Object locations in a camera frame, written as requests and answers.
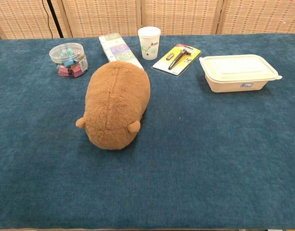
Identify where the brown capybara plush toy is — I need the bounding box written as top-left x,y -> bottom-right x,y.
75,60 -> 151,151

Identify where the black cable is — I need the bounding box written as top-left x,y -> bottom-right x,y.
42,0 -> 54,39

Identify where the black stand pole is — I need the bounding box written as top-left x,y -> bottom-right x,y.
46,0 -> 64,39

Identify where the clear jar of binder clips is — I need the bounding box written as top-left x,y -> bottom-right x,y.
49,42 -> 89,78

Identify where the white printed paper cup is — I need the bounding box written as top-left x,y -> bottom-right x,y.
137,26 -> 161,60

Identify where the yellow blister pack with pen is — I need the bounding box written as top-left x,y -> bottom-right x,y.
152,43 -> 202,77

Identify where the long white printed box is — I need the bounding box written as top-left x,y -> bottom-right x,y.
98,33 -> 145,71

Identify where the woven bamboo folding screen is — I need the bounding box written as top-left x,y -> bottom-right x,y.
0,0 -> 295,40

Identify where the cream lidded food container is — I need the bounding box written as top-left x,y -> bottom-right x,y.
199,54 -> 282,93

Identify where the teal blue table cloth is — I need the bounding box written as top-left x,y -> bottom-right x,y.
0,33 -> 295,230

